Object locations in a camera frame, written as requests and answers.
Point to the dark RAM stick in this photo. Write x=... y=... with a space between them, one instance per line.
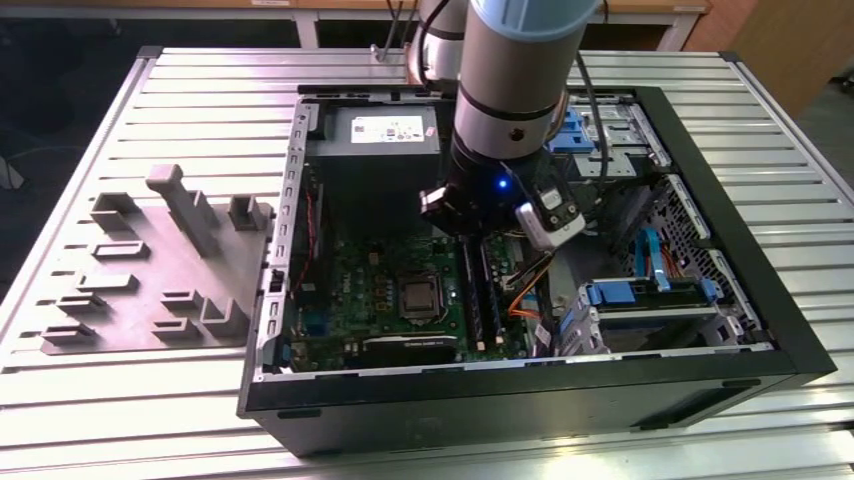
x=494 y=300

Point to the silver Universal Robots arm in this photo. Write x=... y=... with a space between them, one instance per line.
x=514 y=75

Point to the grey power supply unit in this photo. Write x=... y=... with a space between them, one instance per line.
x=374 y=190

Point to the blue plastic drive carrier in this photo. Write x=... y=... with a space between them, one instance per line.
x=575 y=140

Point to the silver CPU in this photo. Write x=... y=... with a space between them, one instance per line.
x=419 y=295

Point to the green motherboard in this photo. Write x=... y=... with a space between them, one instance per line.
x=360 y=260

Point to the metal drive cage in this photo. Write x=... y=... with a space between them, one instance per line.
x=627 y=165

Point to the hard disk in blue carrier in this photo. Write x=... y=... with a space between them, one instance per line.
x=614 y=292

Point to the black graphics card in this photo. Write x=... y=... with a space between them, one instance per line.
x=407 y=350

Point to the black open PC case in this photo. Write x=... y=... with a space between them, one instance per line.
x=467 y=415

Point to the white framed workbench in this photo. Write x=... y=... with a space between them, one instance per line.
x=688 y=30

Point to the grey parts rack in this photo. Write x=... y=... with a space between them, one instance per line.
x=173 y=270

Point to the wooden cabinet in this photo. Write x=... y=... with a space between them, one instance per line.
x=767 y=30

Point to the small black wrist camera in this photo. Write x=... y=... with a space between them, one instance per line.
x=436 y=207

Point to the black camera bracket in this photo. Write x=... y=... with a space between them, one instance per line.
x=534 y=180

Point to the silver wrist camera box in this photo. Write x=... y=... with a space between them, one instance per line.
x=550 y=230

